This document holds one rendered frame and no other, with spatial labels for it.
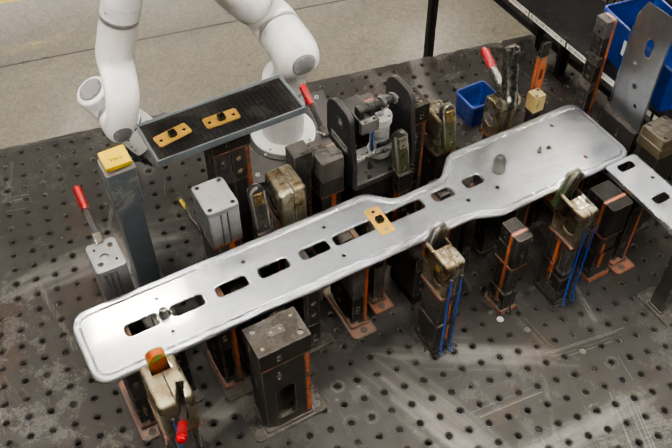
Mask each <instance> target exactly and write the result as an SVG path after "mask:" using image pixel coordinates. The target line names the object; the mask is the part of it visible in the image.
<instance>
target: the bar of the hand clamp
mask: <svg viewBox="0 0 672 448"><path fill-rule="evenodd" d="M520 48H521V47H520V46H518V45H517V44H516V43H514V44H512V45H509V46H504V47H503V65H502V83H501V98H503V99H504V100H505V102H506V109H505V111H506V110H508V95H509V92H510V96H511V97H512V98H513V102H512V103H510V105H512V106H513V107H516V105H517V91H518V76H519V64H520V63H522V62H523V61H524V60H525V57H526V55H525V53H523V52H520Z"/></svg>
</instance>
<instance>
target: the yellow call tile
mask: <svg viewBox="0 0 672 448"><path fill-rule="evenodd" d="M98 157H99V159H100V161H101V163H102V165H103V167H104V169H105V171H106V172H107V173H109V172H111V171H114V170H117V169H120V168H122V167H125V166H128V165H130V164H132V160H131V158H130V156H129V155H128V153H127V151H126V149H125V147H124V146H123V145H119V146H116V147H114V148H111V149H108V150H105V151H102V152H100V153H98Z"/></svg>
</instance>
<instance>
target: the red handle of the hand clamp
mask: <svg viewBox="0 0 672 448"><path fill-rule="evenodd" d="M480 52H481V54H482V56H483V58H484V60H485V62H486V65H487V67H488V69H490V71H491V73H492V76H493V78H494V80H495V82H496V84H497V86H498V88H499V90H500V92H501V83H502V77H501V75H500V73H499V71H498V69H497V67H496V63H495V61H494V59H493V57H492V55H491V53H490V50H489V48H486V47H483V48H482V50H481V51H480Z"/></svg>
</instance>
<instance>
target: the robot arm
mask: <svg viewBox="0 0 672 448"><path fill-rule="evenodd" d="M142 1H143V0H100V6H99V15H98V24H97V35H96V45H95V57H96V62H97V65H98V69H99V72H100V76H101V77H100V76H94V77H90V78H88V79H87V80H85V81H84V82H83V83H82V84H81V86H80V87H79V89H78V92H77V100H78V102H79V103H80V104H81V105H82V106H83V107H84V108H85V109H87V110H88V111H89V112H90V113H91V114H92V115H93V116H94V117H95V118H96V119H97V121H98V122H99V124H100V126H101V128H102V130H103V132H104V134H105V135H106V136H107V138H108V139H110V140H111V141H113V142H115V143H123V144H124V145H125V146H126V148H125V149H126V150H127V151H128V153H129V155H130V153H131V151H132V152H133V154H134V155H133V156H130V157H131V158H132V160H133V162H138V161H139V162H142V163H143V164H145V165H147V164H149V165H150V166H152V165H153V164H152V163H150V162H149V161H148V160H147V159H146V158H145V157H143V153H144V152H145V151H146V150H147V149H148V148H147V147H146V145H145V143H144V141H143V140H142V138H141V136H140V135H139V133H138V131H137V127H136V124H139V123H142V122H145V121H148V120H150V119H153V118H156V117H159V116H162V115H165V114H167V113H166V112H163V113H161V114H159V115H157V116H155V117H153V118H152V117H151V116H149V115H148V114H147V113H146V112H144V111H142V110H141V109H139V108H140V89H139V82H138V77H137V72H136V67H135V63H134V50H135V44H136V38H137V33H138V27H139V20H140V14H141V7H142ZM215 1H216V2H217V3H218V4H219V5H220V6H221V7H222V8H224V9H225V10H226V11H227V12H228V13H229V14H230V15H232V16H233V17H234V18H235V19H237V20H238V21H240V22H241V23H243V24H246V25H247V26H248V27H249V28H250V29H251V31H252V32H253V33H254V35H255V36H256V37H257V38H258V40H259V41H260V43H261V44H262V46H263V47H264V49H265V50H266V52H267V53H268V55H269V56H270V58H271V61H270V62H268V63H267V65H266V66H265V67H264V70H263V73H262V80H264V79H267V78H270V77H273V76H275V75H278V74H280V75H281V77H282V78H283V79H284V80H285V82H286V83H287V84H288V85H289V87H290V88H291V89H292V90H293V92H294V93H295V94H296V95H297V96H298V98H299V99H300V100H301V101H302V103H303V104H304V105H305V100H304V98H303V96H302V93H301V91H300V89H299V87H300V85H301V84H306V76H307V75H308V74H310V73H311V72H313V71H314V70H315V69H316V68H317V66H318V64H319V59H320V57H319V49H318V46H317V43H316V41H315V39H314V38H313V36H312V35H311V33H310V32H309V30H308V29H307V28H306V26H305V25H304V24H303V22H302V21H301V20H300V18H299V17H298V16H297V14H296V13H295V12H294V10H293V9H292V8H291V7H290V6H289V5H288V4H287V3H286V2H285V1H284V0H215ZM315 132H316V131H315V126H314V123H313V121H312V120H311V119H310V118H309V116H307V115H306V114H305V113H304V114H301V115H299V116H296V117H293V118H291V119H288V120H285V121H283V122H280V123H277V124H275V125H272V126H269V127H267V128H264V129H261V130H258V131H256V132H253V133H251V137H252V140H253V142H254V143H255V145H256V146H257V147H258V148H260V149H261V150H263V151H264V152H266V153H269V154H272V155H277V156H286V153H285V146H287V145H289V144H292V143H295V142H297V141H300V140H304V142H305V143H308V142H311V141H313V140H314V138H315Z"/></svg>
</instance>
